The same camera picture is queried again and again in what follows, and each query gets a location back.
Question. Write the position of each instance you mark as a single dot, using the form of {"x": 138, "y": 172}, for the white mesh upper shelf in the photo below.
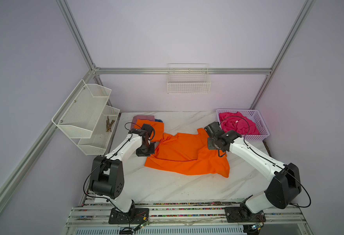
{"x": 79, "y": 115}

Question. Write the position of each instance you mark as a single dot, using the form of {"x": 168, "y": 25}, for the white mesh lower shelf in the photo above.
{"x": 97, "y": 144}

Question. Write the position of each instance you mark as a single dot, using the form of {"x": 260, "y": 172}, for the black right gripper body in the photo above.
{"x": 212, "y": 144}

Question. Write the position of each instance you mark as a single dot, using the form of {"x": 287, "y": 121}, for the folded mauve t-shirt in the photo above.
{"x": 141, "y": 117}

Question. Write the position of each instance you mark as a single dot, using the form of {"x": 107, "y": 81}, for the white mesh shelf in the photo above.
{"x": 79, "y": 115}
{"x": 97, "y": 144}

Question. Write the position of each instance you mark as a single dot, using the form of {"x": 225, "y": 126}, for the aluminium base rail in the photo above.
{"x": 183, "y": 218}

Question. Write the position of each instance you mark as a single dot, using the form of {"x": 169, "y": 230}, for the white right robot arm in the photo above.
{"x": 284, "y": 179}

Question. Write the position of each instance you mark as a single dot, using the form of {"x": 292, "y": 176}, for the pink t-shirt in basket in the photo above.
{"x": 237, "y": 122}

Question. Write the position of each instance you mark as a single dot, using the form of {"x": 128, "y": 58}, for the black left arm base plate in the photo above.
{"x": 134, "y": 216}

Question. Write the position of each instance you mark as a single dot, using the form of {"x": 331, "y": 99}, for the folded orange t-shirt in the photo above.
{"x": 158, "y": 127}

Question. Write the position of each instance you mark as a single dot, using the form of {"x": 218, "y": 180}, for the white wire wall basket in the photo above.
{"x": 192, "y": 79}

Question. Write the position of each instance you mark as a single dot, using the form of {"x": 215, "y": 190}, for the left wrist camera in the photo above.
{"x": 149, "y": 132}

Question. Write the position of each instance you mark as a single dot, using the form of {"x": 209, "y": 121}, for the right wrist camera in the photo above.
{"x": 213, "y": 130}

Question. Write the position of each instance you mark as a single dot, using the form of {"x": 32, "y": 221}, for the orange t-shirt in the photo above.
{"x": 158, "y": 127}
{"x": 188, "y": 154}

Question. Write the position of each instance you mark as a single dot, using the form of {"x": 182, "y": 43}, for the lilac perforated plastic basket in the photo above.
{"x": 253, "y": 115}

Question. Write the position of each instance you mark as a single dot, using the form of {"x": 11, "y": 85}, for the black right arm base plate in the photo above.
{"x": 243, "y": 215}

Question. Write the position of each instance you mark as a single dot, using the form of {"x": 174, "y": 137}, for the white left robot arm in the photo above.
{"x": 107, "y": 179}

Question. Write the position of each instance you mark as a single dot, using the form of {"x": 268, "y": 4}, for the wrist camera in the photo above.
{"x": 213, "y": 130}
{"x": 149, "y": 132}

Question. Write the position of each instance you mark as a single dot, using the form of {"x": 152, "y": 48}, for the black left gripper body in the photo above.
{"x": 146, "y": 150}

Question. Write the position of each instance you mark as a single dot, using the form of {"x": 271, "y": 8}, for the wooden clothespins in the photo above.
{"x": 109, "y": 124}

